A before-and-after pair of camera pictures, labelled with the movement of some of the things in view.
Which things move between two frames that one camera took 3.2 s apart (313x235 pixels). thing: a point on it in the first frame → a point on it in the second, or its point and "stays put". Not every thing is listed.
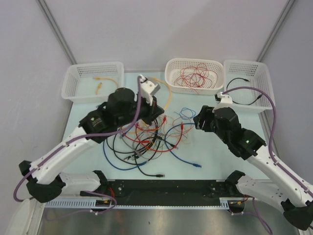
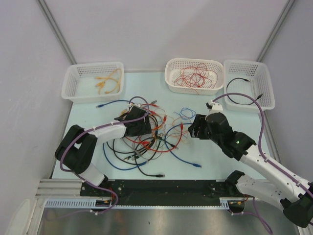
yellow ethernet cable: x=169 y=88 → x=102 y=83
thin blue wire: x=180 y=114 stays put
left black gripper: x=153 y=111 → x=145 y=129
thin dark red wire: x=197 y=77 stays put
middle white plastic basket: x=203 y=77 stays put
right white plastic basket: x=247 y=72 stays put
